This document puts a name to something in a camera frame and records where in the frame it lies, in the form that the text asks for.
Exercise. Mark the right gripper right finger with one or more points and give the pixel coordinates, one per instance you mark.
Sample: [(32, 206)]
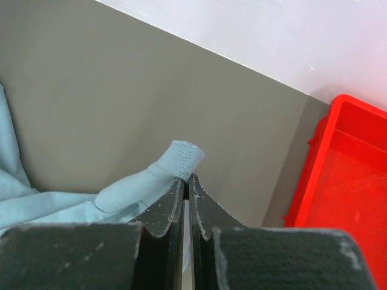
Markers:
[(228, 255)]

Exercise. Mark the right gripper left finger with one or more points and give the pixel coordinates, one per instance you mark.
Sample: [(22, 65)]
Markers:
[(145, 253)]

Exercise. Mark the grey-blue t shirt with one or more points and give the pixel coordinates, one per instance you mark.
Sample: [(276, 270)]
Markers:
[(117, 203)]

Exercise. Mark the red plastic bin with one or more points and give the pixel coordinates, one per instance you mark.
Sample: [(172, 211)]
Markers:
[(343, 182)]

